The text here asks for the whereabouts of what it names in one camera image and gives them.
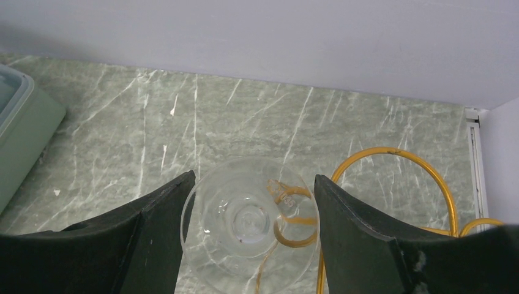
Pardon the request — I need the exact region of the gold wire glass rack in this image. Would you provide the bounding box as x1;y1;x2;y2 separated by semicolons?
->
253;146;506;294

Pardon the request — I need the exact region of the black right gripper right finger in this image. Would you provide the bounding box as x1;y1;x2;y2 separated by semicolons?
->
314;175;518;293

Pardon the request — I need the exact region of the clear wine glass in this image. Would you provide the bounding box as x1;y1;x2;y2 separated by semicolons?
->
180;157;320;293

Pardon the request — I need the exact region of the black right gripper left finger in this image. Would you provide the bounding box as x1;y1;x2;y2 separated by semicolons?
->
1;171;195;293

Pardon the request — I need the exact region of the translucent green storage box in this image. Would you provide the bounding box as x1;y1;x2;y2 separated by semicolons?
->
1;64;66;211

